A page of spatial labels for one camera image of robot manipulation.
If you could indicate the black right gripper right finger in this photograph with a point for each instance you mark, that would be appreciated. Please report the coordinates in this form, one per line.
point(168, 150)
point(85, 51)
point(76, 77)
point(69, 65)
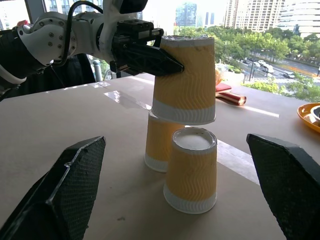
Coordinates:
point(290, 180)

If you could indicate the clear tape strip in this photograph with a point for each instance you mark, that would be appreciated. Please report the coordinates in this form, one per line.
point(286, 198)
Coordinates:
point(125, 99)

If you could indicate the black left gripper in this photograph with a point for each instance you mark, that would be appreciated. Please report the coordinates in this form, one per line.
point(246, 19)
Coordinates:
point(132, 30)

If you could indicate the yellow and white paper cup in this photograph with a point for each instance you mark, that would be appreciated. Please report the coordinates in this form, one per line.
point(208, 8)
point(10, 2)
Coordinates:
point(158, 142)
point(186, 82)
point(192, 172)

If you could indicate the black clothed figure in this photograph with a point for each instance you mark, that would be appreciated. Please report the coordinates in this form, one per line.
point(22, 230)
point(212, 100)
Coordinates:
point(15, 57)

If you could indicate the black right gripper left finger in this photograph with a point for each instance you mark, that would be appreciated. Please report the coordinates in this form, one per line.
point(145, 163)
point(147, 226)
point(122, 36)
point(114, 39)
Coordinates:
point(67, 190)

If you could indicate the red table tennis paddle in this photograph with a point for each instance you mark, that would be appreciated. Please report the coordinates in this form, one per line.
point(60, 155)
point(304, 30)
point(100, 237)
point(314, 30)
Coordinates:
point(228, 95)

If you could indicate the orange plastic plate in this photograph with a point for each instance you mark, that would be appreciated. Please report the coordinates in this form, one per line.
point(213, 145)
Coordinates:
point(306, 115)

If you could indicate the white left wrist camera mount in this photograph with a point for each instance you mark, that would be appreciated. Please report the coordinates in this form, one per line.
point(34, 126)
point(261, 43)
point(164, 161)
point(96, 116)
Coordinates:
point(110, 27)

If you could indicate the clear bag with orange contents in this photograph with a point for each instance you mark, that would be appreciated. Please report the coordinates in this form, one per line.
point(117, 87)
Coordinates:
point(218, 76)

